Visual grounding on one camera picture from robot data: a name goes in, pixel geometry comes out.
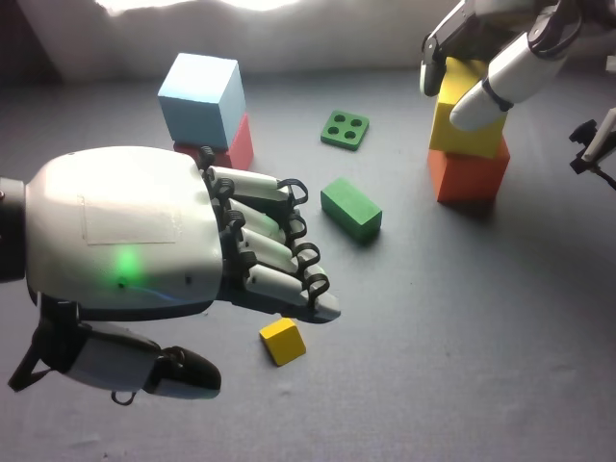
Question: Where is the grey table cloth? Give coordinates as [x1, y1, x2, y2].
[0, 0, 616, 462]

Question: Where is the red cube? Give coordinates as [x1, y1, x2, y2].
[172, 113, 255, 170]

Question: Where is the small yellow block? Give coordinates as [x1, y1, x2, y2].
[259, 317, 308, 369]

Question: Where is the light blue cube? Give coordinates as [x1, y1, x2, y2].
[157, 52, 246, 151]

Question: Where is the orange cube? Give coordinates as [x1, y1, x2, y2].
[426, 137, 511, 204]

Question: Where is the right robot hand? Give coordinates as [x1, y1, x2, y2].
[419, 0, 583, 132]

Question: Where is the green rectangular block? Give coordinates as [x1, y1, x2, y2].
[320, 176, 384, 244]

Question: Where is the green four-hole brick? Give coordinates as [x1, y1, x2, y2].
[320, 110, 372, 153]

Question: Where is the large yellow cube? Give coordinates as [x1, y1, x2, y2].
[428, 56, 509, 160]

